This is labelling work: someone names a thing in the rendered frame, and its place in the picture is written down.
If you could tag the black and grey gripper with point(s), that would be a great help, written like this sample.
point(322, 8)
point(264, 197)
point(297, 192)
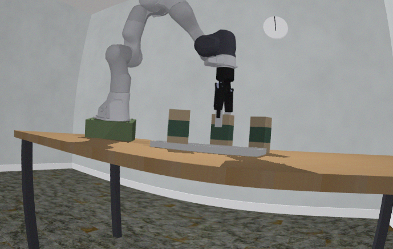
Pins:
point(225, 75)

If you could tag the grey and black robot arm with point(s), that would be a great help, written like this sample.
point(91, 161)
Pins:
point(119, 57)

